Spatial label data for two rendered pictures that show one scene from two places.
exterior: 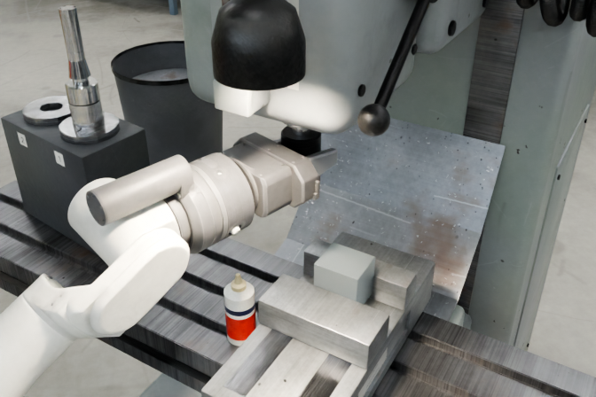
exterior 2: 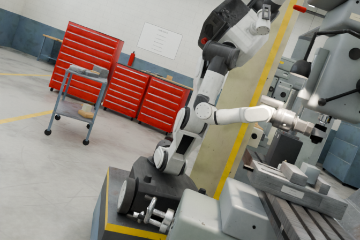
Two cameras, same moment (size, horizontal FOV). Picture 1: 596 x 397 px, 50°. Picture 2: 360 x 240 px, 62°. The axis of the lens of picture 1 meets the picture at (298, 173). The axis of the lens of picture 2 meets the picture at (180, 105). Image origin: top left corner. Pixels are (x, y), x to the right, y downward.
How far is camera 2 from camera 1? 0.98 m
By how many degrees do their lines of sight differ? 63
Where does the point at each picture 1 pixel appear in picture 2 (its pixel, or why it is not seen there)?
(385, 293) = (317, 185)
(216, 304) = not seen: hidden behind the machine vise
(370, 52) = (334, 93)
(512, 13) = not seen: outside the picture
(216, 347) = not seen: hidden behind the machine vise
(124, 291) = (253, 110)
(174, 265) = (264, 114)
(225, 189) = (287, 113)
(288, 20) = (305, 63)
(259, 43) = (297, 64)
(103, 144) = (289, 136)
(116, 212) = (263, 99)
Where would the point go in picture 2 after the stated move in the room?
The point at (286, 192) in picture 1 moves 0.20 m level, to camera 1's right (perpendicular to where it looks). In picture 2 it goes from (302, 128) to (347, 146)
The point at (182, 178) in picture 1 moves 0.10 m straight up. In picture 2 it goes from (280, 104) to (289, 81)
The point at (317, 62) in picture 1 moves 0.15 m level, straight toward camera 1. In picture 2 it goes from (319, 88) to (291, 76)
